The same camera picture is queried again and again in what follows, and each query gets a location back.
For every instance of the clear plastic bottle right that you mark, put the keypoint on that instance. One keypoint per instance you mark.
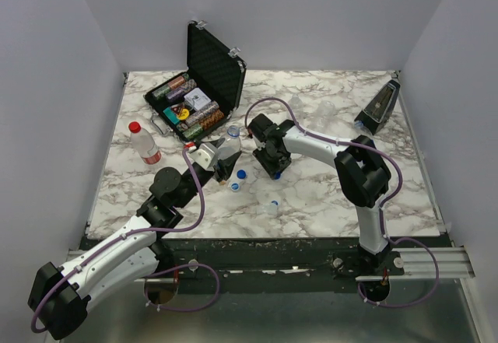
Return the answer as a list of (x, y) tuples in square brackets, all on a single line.
[(324, 113)]

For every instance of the red label plastic bottle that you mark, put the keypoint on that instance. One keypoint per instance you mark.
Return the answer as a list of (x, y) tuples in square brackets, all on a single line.
[(145, 146)]

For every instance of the clear plastic bottle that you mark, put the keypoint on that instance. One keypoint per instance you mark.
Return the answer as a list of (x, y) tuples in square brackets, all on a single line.
[(324, 113), (297, 106)]

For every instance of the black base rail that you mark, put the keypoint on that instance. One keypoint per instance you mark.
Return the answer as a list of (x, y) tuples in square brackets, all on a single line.
[(254, 266)]

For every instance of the black poker chip case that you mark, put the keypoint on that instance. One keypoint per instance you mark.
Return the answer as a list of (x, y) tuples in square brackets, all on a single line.
[(197, 101)]

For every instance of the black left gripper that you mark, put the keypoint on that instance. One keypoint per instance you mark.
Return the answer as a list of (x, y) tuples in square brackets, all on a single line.
[(226, 167)]

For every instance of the pepsi bottle near metronome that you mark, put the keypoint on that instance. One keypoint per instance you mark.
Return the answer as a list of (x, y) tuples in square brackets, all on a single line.
[(362, 129)]

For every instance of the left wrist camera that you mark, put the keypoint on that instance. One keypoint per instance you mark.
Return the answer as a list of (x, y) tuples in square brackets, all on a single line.
[(205, 159)]

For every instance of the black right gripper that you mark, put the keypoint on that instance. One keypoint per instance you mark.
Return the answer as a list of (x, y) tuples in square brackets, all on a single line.
[(272, 160)]

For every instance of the blue label pepsi bottle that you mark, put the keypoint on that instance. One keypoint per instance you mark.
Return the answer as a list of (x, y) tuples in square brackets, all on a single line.
[(231, 144)]

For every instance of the clear plastic bottle left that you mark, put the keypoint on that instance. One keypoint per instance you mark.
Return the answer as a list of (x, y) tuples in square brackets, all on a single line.
[(297, 106)]

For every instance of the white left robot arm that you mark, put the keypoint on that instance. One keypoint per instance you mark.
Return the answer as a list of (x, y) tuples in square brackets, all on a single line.
[(61, 297)]

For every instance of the red bottle cap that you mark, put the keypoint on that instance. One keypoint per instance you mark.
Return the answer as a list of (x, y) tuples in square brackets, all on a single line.
[(134, 127)]

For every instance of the black metronome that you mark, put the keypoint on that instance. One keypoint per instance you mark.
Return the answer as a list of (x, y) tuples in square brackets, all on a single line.
[(377, 112)]

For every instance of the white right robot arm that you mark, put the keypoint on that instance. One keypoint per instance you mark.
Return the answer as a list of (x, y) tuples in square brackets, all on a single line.
[(363, 174)]

